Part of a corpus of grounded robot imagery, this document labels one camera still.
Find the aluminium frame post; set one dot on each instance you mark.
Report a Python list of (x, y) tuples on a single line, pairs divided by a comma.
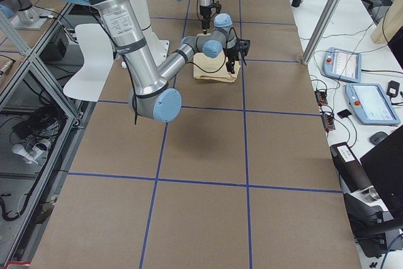
[(319, 30)]

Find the upper blue teach pendant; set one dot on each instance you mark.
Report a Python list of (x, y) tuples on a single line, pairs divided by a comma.
[(343, 65)]

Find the black monitor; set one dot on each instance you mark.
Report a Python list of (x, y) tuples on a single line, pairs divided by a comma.
[(383, 166)]

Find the white chair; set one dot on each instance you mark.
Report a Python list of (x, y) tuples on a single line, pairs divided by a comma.
[(88, 82)]

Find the black computer mouse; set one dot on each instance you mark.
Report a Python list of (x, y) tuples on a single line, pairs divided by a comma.
[(377, 137)]

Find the lower blue teach pendant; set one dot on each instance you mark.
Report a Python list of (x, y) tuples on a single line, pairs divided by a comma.
[(370, 104)]

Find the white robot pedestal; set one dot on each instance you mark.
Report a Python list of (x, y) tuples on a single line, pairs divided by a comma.
[(158, 48)]

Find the cream long-sleeve printed shirt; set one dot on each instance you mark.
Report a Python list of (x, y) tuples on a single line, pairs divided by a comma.
[(208, 69)]

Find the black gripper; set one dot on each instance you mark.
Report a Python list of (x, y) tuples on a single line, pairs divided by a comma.
[(232, 53), (204, 14)]

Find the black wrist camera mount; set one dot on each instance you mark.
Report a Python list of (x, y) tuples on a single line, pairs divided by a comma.
[(215, 7), (243, 46)]

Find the spare robot arm background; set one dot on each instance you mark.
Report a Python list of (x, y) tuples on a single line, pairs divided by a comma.
[(23, 14)]

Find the black box with label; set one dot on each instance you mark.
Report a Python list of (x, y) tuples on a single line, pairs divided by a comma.
[(349, 167)]

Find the blue teach pendant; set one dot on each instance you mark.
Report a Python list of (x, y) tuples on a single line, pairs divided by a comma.
[(370, 104), (343, 65)]

